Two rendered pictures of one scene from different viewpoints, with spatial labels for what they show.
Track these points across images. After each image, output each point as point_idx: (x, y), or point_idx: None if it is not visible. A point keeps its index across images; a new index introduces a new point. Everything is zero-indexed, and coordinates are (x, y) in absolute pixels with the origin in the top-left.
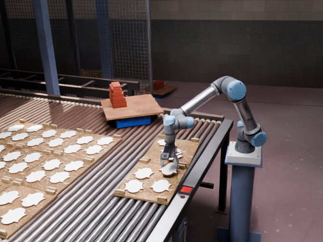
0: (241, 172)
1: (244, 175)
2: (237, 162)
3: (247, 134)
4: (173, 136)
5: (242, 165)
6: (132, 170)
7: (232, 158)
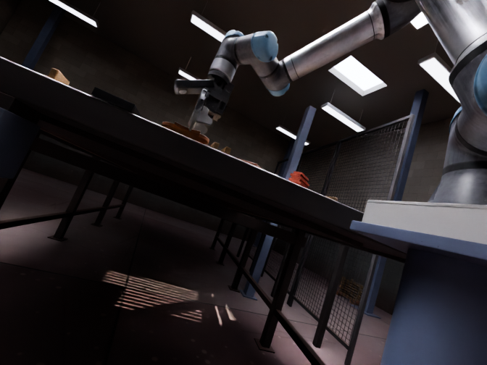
0: (422, 307)
1: (440, 329)
2: (401, 226)
3: (456, 64)
4: (219, 59)
5: (433, 271)
6: None
7: (383, 211)
